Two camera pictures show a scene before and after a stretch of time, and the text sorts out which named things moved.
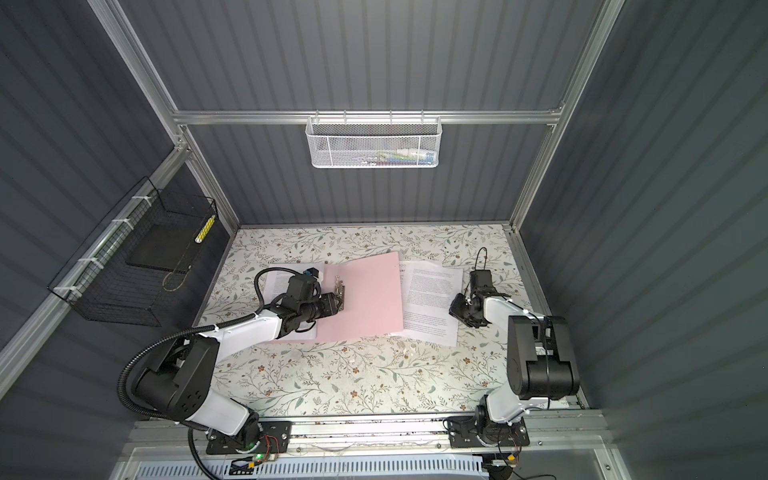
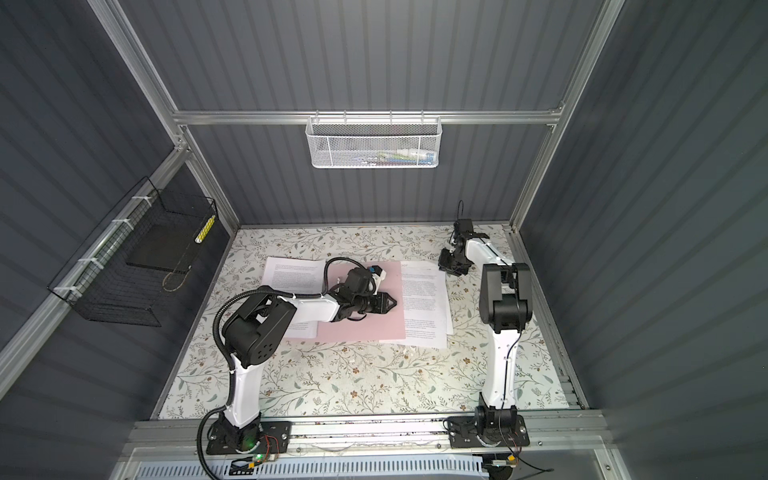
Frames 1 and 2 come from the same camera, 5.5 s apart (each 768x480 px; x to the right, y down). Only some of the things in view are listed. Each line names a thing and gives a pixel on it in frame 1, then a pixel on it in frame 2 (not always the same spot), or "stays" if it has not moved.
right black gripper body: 462,309 → 450,263
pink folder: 372,303 stays
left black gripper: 331,307 → 383,299
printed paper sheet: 275,285 stays
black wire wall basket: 139,253 stays
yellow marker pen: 205,229 stays
